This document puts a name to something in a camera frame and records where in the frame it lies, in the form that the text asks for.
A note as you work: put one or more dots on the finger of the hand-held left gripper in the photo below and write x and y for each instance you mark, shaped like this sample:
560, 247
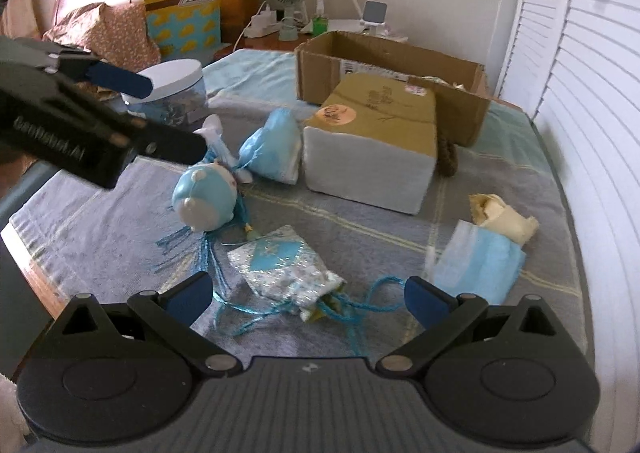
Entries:
120, 78
170, 145

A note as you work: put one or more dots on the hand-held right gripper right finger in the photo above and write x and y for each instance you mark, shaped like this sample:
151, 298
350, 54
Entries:
425, 300

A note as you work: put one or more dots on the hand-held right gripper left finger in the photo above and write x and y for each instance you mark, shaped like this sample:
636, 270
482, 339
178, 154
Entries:
190, 298

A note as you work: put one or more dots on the blue plush doll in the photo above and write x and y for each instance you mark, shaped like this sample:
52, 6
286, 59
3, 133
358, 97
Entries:
200, 193

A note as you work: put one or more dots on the blue face mask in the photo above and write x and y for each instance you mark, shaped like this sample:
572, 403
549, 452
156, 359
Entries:
480, 258

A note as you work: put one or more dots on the light blue cloth bundle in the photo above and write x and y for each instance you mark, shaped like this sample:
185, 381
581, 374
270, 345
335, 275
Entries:
275, 148

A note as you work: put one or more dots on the cream cloth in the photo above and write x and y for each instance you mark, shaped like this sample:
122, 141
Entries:
505, 225

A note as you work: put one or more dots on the brown hair scrunchie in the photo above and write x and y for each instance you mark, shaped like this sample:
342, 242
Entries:
446, 158

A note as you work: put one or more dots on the gold tissue pack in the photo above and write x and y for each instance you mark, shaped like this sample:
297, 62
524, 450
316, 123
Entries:
370, 158

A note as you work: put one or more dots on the brown cardboard box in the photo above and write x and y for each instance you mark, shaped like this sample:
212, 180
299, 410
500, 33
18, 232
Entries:
320, 68

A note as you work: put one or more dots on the brown floral pillow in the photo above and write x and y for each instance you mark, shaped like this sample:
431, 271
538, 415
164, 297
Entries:
120, 33

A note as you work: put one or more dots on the clear jar with white lid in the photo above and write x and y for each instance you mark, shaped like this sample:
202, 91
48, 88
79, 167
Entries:
185, 98

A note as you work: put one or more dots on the yellow snack bag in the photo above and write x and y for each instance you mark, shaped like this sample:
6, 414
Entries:
180, 8

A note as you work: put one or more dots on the white power strip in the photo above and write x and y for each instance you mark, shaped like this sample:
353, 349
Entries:
262, 23

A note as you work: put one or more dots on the green bottle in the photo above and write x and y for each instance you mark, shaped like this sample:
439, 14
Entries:
319, 25

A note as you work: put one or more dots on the white router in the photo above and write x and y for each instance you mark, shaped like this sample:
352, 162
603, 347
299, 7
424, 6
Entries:
345, 25

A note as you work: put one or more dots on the white louvered door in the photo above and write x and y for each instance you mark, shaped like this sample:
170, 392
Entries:
590, 133

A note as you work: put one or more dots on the small white stand device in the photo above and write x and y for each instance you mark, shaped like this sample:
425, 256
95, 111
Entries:
375, 13

